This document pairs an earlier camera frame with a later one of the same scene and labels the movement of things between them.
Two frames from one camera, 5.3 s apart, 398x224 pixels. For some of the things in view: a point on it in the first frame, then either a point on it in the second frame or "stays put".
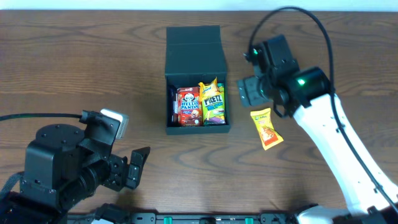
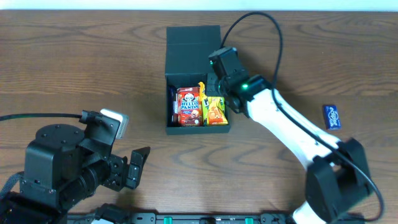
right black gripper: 249,91 → 212,83
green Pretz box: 214,108 stays put
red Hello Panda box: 189,106 stays put
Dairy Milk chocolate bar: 173,105 stays put
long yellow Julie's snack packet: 269,137 → 203,95
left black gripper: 116,173 stays put
